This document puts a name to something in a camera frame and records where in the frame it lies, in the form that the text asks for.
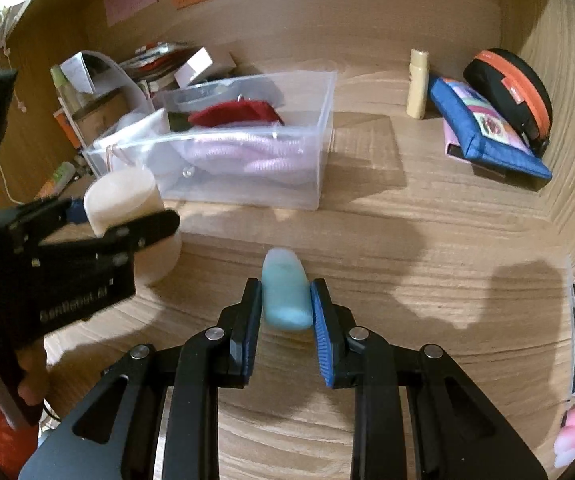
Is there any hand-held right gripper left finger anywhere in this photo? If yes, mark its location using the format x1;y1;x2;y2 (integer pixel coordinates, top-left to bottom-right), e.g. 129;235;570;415
17;277;263;480

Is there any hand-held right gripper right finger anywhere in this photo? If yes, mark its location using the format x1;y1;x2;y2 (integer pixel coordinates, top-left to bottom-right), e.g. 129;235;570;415
310;278;551;480

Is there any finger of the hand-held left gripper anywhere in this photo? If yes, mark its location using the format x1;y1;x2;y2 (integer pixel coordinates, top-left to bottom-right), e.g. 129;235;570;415
37;209;181;267
0;195;88;247

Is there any beige cylinder jar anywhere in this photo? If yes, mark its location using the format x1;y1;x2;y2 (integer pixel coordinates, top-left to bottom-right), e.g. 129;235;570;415
83;167;184;286

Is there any teal small bottle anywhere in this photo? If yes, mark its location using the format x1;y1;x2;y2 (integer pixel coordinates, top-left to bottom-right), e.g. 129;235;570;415
261;247;314;332

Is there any white drawstring bag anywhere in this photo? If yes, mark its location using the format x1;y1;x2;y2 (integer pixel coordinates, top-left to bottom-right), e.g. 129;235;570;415
92;107;198;186

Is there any clear plastic storage box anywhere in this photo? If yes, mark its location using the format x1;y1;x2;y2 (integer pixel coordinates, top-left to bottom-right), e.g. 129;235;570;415
81;71;339;211

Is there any red item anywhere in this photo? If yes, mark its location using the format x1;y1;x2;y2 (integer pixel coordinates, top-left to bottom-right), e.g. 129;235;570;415
187;99;285;128

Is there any wooden desktop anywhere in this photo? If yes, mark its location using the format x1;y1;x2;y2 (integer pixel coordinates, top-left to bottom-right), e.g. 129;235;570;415
32;50;575;480

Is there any person's left hand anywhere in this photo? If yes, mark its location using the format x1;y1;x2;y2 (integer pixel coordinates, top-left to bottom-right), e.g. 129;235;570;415
14;342;50;406

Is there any green orange tube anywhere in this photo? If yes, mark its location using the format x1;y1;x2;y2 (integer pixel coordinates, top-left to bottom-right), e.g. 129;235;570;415
34;161;77;200

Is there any yellow-green bottle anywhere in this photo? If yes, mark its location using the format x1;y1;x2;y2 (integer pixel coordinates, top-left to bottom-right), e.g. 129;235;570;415
50;65;80;126

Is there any white paper sheet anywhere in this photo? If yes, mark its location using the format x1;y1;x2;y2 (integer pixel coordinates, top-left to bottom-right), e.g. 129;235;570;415
61;57;93;93

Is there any white file holder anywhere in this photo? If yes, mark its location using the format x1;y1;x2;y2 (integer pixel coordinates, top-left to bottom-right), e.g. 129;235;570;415
60;50;153;116

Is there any stack of books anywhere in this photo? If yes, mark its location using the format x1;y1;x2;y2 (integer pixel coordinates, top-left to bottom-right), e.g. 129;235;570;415
120;40;193;93

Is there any small white pink box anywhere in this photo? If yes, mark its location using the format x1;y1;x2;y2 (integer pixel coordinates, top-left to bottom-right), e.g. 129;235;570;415
174;46;238;88

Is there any pink flat case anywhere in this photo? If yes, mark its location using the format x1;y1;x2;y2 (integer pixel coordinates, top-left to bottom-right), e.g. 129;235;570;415
443;120;473;161

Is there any blue zip pouch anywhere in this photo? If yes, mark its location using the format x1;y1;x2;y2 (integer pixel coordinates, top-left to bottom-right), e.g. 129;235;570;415
427;76;553;181

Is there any beige slim bottle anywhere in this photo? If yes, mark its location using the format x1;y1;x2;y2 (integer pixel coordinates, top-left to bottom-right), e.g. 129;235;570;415
406;49;431;120

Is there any black orange round case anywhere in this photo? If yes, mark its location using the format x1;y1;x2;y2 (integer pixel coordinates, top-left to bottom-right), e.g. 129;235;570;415
463;48;553;156

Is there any pink knotted cord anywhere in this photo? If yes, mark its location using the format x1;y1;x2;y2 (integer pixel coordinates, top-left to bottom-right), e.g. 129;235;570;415
0;7;28;113

